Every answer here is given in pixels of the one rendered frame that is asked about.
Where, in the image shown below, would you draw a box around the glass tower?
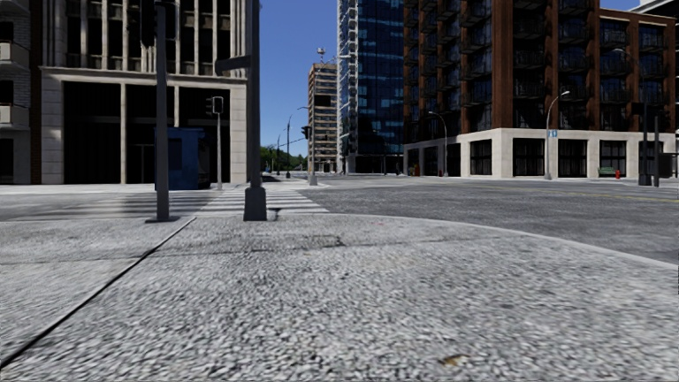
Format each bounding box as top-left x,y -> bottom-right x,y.
336,0 -> 415,176

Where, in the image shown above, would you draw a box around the blue booth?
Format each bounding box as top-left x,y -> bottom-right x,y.
154,126 -> 211,192

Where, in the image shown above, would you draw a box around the red brick building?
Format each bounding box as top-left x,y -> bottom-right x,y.
402,0 -> 678,180

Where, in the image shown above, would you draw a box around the grey pole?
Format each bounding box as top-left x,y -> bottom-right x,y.
214,0 -> 269,223
652,111 -> 661,188

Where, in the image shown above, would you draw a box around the pale concrete building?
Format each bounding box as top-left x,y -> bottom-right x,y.
29,0 -> 251,187

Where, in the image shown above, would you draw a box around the trees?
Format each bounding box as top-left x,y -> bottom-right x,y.
259,145 -> 309,173

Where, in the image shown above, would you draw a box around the grey street lamp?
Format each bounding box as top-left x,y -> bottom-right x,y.
543,89 -> 572,181
285,105 -> 309,180
428,111 -> 449,178

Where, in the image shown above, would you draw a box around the tan concrete building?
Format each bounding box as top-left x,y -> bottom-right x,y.
307,62 -> 340,174

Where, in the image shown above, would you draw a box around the grey brick building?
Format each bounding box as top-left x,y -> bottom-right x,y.
0,0 -> 34,187

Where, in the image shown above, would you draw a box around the dark box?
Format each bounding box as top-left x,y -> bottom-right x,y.
659,152 -> 679,180

